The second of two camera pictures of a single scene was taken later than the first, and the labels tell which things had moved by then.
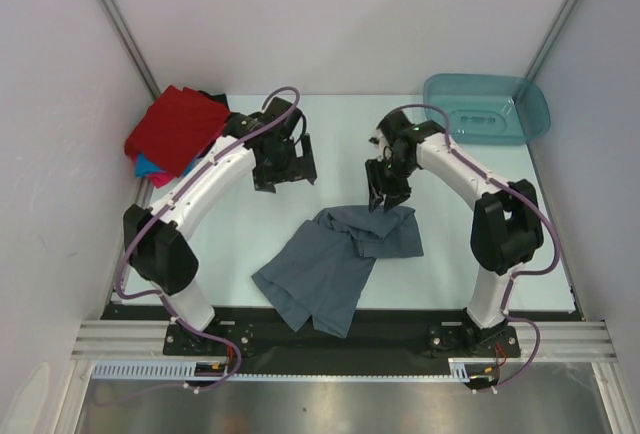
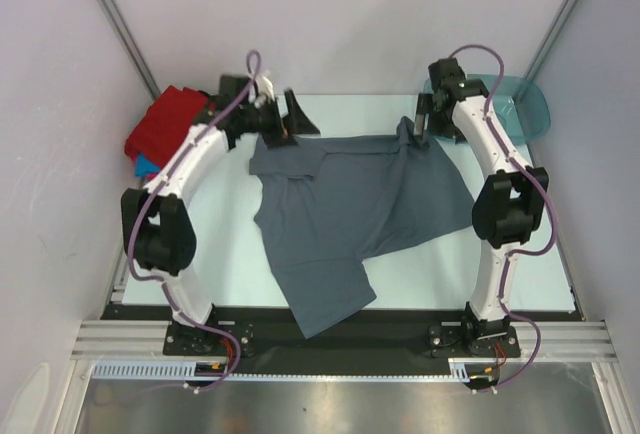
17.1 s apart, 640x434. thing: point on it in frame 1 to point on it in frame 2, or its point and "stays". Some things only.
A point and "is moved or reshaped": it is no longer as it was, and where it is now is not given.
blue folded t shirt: x=144 y=166 stays
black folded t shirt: x=219 y=98 stays
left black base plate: x=178 y=340 stays
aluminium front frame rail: x=536 y=341 stays
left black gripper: x=299 y=167 to x=293 y=124
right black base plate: x=470 y=340 stays
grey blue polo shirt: x=315 y=269 is moved or reshaped
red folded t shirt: x=177 y=130 stays
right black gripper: x=377 y=186 to x=423 y=111
